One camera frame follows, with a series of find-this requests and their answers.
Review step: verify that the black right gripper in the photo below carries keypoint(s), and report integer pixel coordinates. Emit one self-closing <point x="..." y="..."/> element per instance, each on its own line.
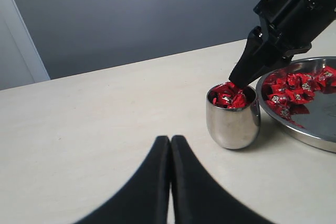
<point x="287" y="28"/>

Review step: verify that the stainless steel cup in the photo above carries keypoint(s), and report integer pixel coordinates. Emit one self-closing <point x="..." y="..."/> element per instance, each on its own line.
<point x="234" y="128"/>

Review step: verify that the red candies inside cup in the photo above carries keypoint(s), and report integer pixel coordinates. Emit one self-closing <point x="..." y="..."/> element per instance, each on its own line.
<point x="228" y="96"/>

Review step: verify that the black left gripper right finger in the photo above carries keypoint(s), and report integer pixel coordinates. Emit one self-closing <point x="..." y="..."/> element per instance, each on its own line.
<point x="197" y="197"/>

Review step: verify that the pile of red wrapped candies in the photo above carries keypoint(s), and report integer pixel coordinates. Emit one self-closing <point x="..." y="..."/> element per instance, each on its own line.
<point x="287" y="94"/>

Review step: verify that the stainless steel plate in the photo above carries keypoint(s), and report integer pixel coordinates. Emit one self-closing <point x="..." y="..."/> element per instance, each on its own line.
<point x="318" y="127"/>

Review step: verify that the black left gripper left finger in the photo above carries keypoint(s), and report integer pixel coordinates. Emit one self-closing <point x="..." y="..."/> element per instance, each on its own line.
<point x="145" y="196"/>

